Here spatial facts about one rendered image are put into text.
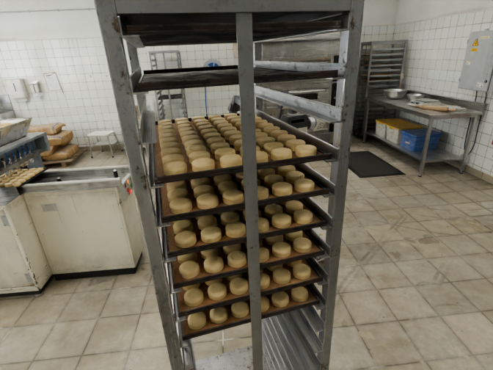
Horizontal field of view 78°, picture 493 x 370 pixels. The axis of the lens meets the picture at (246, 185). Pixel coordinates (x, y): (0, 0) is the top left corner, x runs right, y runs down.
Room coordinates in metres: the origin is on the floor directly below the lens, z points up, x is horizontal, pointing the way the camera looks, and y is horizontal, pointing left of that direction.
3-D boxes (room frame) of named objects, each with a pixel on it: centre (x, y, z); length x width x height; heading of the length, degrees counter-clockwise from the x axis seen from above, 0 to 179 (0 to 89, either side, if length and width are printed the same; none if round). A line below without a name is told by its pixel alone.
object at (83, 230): (2.26, 1.34, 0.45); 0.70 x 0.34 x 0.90; 93
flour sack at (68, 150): (5.50, 3.41, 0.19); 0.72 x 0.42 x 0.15; 9
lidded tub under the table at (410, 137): (4.60, -2.75, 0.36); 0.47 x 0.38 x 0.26; 96
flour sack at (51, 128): (5.49, 3.66, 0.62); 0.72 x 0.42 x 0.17; 101
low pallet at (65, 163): (5.46, 3.71, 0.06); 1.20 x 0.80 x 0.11; 97
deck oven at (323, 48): (5.80, -1.08, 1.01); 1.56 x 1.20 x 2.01; 94
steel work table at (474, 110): (4.90, -2.73, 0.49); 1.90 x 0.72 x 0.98; 4
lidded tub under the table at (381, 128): (5.45, -2.69, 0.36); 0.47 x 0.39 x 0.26; 93
